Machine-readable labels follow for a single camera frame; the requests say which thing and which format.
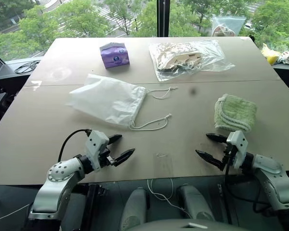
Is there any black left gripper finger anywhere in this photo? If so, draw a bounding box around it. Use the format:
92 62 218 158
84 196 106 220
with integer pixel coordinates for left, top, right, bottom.
107 134 123 146
113 148 136 167

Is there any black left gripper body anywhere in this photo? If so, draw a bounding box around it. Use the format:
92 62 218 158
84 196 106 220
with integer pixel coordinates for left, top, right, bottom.
98 143 117 168

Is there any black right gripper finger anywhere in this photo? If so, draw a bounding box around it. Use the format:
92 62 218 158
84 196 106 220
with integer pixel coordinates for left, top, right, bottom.
195 149 225 171
205 133 228 143

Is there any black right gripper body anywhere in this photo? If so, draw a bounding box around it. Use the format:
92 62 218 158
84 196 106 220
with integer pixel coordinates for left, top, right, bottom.
221 142 238 171

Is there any green folded towel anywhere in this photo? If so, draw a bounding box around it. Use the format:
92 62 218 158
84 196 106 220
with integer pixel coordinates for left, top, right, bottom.
213 94 258 133

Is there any clear bag with beige items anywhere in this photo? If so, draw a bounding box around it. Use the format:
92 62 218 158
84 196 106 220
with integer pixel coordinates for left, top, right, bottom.
148 39 236 82

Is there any clear zip bag, blue seal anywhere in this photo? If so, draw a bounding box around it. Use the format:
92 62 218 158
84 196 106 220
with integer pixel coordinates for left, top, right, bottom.
210 15 247 37

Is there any dark rounded grey shape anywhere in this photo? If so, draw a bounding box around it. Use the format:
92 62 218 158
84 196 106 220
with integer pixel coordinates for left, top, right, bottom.
177 184 217 222
119 187 148 231

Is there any purple tissue pack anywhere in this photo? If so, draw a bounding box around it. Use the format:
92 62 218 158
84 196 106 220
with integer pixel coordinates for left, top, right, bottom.
99 42 131 70

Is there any black side table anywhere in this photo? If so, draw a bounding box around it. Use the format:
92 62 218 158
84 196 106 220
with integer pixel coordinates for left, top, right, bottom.
271 62 289 97

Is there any yellow crumpled object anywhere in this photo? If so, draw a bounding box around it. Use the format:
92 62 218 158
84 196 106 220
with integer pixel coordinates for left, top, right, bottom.
261 43 280 65

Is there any black chair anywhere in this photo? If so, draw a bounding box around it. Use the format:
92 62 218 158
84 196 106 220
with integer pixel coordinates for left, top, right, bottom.
0 76 16 136

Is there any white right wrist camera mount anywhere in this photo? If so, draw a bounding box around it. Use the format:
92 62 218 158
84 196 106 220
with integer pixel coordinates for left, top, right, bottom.
225 130 249 169

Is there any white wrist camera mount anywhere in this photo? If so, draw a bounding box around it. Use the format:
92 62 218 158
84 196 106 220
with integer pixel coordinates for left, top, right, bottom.
84 130 110 172
225 130 249 169

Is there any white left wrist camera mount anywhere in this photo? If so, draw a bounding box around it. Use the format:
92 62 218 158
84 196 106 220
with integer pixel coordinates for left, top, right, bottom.
84 130 110 172

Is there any white drawstring bag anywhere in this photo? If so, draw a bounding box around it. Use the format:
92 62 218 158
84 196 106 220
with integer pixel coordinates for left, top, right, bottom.
66 73 179 132

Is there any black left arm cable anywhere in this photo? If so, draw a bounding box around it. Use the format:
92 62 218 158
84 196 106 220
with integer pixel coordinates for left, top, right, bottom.
57 129 92 162

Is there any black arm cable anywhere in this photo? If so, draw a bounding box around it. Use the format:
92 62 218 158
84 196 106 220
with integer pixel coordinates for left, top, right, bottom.
57 129 92 162
224 163 276 216

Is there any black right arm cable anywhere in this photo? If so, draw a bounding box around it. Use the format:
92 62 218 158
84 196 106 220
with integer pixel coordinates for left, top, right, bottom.
224 163 276 216

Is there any thin white cord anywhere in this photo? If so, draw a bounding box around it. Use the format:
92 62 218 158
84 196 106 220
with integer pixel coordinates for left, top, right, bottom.
146 178 194 218

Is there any black coiled cable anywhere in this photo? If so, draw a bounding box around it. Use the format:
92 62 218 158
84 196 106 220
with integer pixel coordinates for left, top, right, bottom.
14 60 41 74

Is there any black window frame post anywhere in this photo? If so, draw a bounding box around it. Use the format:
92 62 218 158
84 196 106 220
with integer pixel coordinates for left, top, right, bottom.
156 0 171 38

